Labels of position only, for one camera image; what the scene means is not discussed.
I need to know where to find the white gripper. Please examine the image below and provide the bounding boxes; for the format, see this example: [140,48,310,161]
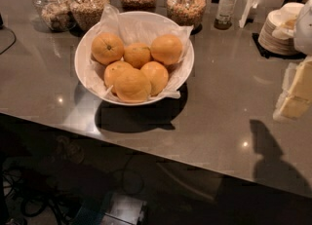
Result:
[273,0,312,121]

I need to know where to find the orange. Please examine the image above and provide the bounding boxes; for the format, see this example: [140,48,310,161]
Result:
[114,68,151,103]
[140,61,169,95]
[124,43,151,69]
[91,32,124,65]
[103,60,132,94]
[150,34,183,65]

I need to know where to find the white paper bowl liner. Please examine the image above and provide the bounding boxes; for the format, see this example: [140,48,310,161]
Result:
[84,3,194,104]

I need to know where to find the white ceramic bowl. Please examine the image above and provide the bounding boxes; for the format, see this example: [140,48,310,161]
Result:
[73,10,196,107]

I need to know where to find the black mat under plates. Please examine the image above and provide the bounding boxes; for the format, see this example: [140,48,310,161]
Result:
[252,33,305,60]

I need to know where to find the stack of white plates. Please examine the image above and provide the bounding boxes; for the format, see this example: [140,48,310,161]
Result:
[258,3,303,56]

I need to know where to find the white card stand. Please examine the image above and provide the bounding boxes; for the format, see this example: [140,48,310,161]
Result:
[239,0,257,28]

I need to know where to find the glass jar colourful cereal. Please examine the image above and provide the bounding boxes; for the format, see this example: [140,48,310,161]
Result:
[166,0,207,29]

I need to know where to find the orange front bottom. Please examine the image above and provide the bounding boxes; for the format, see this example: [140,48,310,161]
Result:
[114,68,151,103]

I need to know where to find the metal box on floor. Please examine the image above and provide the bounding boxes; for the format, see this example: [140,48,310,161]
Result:
[100,193,147,225]

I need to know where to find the glass jar of grains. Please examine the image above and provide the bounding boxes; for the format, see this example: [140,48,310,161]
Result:
[70,0,110,31]

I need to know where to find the glass jar far left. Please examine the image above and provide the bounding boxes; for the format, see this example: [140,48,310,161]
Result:
[33,0,76,32]

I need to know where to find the black floor cables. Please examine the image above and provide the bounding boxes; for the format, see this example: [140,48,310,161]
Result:
[1,167,82,225]

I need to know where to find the black cable on table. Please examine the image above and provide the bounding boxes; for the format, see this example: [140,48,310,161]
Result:
[0,26,18,56]

